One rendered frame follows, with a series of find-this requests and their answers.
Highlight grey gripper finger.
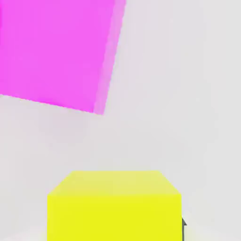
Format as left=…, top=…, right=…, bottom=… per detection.
left=181, top=217, right=200, bottom=241

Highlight small yellow cube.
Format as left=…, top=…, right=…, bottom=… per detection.
left=47, top=170, right=183, bottom=241

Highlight large magenta box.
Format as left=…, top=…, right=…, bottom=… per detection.
left=0, top=0, right=127, bottom=115

